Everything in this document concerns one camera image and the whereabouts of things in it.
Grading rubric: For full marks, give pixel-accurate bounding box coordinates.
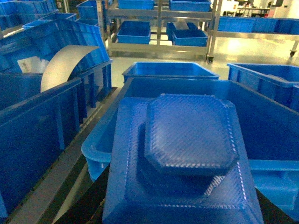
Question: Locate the blue bottle-shaped plastic part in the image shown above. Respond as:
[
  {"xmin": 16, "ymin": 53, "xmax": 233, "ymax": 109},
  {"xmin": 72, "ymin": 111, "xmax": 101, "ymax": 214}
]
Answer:
[{"xmin": 102, "ymin": 94, "xmax": 263, "ymax": 224}]

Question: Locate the far steel shelf rack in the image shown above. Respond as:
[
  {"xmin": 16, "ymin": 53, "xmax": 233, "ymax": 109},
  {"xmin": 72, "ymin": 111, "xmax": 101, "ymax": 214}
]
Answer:
[{"xmin": 97, "ymin": 0, "xmax": 222, "ymax": 64}]

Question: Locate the blue bin behind target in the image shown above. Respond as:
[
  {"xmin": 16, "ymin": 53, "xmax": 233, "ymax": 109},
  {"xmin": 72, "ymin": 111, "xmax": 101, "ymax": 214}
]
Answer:
[{"xmin": 122, "ymin": 62, "xmax": 220, "ymax": 82}]

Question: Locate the curved white paper sheet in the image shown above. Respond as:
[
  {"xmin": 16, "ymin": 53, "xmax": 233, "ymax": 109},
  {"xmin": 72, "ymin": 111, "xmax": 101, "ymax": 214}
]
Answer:
[{"xmin": 40, "ymin": 45, "xmax": 99, "ymax": 92}]

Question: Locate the blue bin at left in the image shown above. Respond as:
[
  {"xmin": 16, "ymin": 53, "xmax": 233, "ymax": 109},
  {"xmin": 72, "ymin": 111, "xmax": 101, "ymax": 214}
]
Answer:
[{"xmin": 0, "ymin": 61, "xmax": 112, "ymax": 220}]

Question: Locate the blue target plastic bin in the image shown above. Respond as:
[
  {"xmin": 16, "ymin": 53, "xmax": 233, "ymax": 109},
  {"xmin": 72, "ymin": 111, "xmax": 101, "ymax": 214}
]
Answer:
[{"xmin": 81, "ymin": 78, "xmax": 299, "ymax": 224}]

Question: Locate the blue bin at right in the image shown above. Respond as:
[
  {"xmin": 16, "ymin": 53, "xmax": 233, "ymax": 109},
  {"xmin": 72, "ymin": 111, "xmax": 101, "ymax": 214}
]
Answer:
[{"xmin": 227, "ymin": 63, "xmax": 299, "ymax": 112}]

